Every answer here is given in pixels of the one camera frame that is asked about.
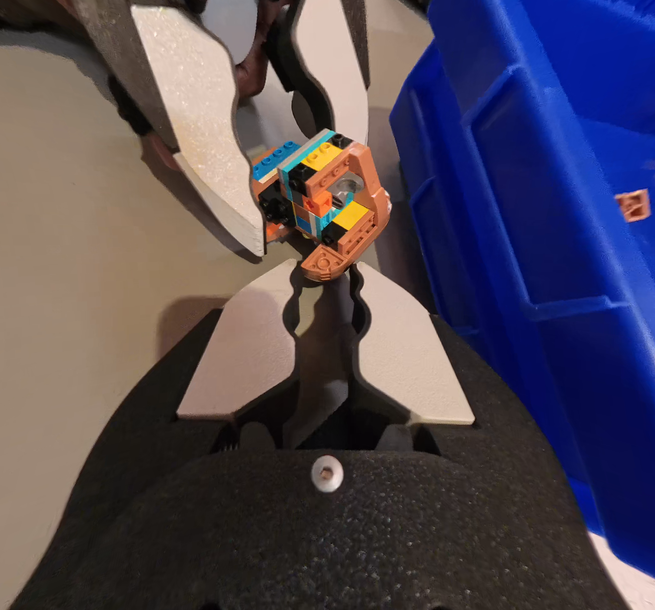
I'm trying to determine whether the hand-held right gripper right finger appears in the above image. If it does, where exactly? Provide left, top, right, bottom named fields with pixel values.
left=351, top=261, right=477, bottom=426

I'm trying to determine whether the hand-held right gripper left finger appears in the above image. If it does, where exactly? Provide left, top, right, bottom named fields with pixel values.
left=176, top=258, right=301, bottom=420

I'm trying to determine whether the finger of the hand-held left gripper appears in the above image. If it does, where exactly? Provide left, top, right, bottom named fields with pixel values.
left=129, top=4, right=268, bottom=259
left=265, top=0, right=370, bottom=146

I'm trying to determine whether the colourful toy brick model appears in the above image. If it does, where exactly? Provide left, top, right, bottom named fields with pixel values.
left=251, top=128, right=392, bottom=283

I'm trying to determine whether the blue plastic bin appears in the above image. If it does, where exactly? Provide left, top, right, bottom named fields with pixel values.
left=389, top=0, right=655, bottom=577

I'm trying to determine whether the person's left hand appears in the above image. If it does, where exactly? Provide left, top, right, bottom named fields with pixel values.
left=233, top=0, right=281, bottom=103

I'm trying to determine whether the brown hollow square brick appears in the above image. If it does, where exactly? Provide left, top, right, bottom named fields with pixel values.
left=615, top=189, right=652, bottom=223

